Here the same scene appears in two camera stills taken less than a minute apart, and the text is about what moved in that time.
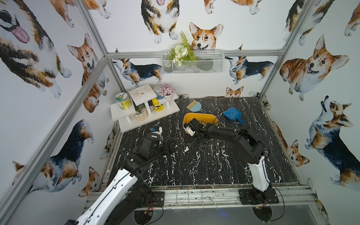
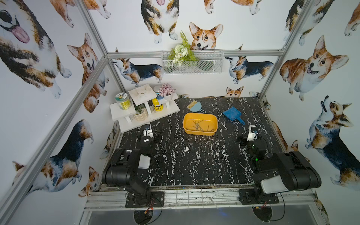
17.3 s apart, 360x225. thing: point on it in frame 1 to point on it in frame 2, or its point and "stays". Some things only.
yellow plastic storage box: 204,118 stays
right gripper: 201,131 to 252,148
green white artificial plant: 182,52 stays
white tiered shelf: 146,108 stays
